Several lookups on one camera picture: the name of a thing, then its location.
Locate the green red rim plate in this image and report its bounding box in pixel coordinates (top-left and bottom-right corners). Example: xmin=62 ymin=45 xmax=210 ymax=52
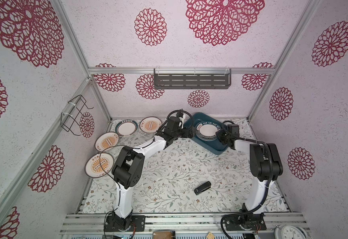
xmin=115 ymin=119 xmax=138 ymax=137

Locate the grey wall shelf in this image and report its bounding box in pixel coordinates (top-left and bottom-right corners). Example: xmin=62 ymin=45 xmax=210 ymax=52
xmin=153 ymin=68 xmax=231 ymax=90

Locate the teal plastic bin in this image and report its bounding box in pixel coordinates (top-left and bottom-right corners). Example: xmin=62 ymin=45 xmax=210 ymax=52
xmin=192 ymin=112 xmax=228 ymax=155

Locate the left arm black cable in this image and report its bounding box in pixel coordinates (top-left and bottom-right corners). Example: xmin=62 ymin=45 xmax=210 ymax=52
xmin=98 ymin=109 xmax=194 ymax=192

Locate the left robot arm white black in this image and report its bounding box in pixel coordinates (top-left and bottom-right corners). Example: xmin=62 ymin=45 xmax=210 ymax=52
xmin=112 ymin=115 xmax=194 ymax=220

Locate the white analog clock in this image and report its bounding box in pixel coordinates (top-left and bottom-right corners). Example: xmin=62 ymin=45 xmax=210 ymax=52
xmin=274 ymin=225 xmax=308 ymax=239

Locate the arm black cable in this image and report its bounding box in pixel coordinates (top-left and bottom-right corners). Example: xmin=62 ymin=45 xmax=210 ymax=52
xmin=98 ymin=109 xmax=194 ymax=192
xmin=220 ymin=120 xmax=275 ymax=239

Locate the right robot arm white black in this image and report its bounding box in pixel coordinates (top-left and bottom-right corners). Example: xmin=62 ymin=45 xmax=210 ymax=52
xmin=216 ymin=120 xmax=283 ymax=216

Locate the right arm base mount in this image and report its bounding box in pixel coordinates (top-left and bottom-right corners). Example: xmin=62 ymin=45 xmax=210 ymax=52
xmin=223 ymin=213 xmax=267 ymax=231

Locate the black stapler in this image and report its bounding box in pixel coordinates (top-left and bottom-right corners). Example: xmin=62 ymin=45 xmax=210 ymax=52
xmin=194 ymin=181 xmax=211 ymax=195

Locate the black wire wall rack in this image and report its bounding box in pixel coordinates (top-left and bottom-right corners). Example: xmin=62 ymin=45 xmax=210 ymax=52
xmin=60 ymin=95 xmax=95 ymax=138

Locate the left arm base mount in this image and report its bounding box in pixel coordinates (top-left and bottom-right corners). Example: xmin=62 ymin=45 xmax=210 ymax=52
xmin=104 ymin=212 xmax=146 ymax=233

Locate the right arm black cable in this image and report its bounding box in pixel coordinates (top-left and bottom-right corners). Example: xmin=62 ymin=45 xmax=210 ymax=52
xmin=220 ymin=120 xmax=275 ymax=239

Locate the orange sunburst plate back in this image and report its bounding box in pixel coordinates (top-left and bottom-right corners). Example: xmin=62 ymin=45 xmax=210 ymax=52
xmin=140 ymin=117 xmax=162 ymax=133

